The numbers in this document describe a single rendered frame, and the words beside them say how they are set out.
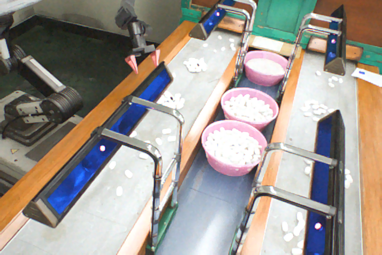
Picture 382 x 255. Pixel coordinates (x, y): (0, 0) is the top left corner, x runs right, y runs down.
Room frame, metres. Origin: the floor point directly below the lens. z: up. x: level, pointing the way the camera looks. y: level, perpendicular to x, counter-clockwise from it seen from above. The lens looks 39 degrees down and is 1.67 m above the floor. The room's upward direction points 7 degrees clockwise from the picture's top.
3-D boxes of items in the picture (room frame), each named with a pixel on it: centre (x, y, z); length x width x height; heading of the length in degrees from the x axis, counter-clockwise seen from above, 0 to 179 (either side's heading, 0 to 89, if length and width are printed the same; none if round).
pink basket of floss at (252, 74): (1.69, -0.41, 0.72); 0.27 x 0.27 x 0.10
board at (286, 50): (1.90, -0.47, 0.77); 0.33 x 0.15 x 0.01; 73
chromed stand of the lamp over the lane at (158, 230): (0.65, 0.11, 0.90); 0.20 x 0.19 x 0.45; 163
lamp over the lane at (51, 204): (0.68, 0.19, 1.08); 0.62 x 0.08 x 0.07; 163
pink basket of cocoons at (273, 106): (1.27, -0.28, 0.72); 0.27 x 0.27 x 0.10
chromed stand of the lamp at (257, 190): (0.53, -0.27, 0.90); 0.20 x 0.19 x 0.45; 163
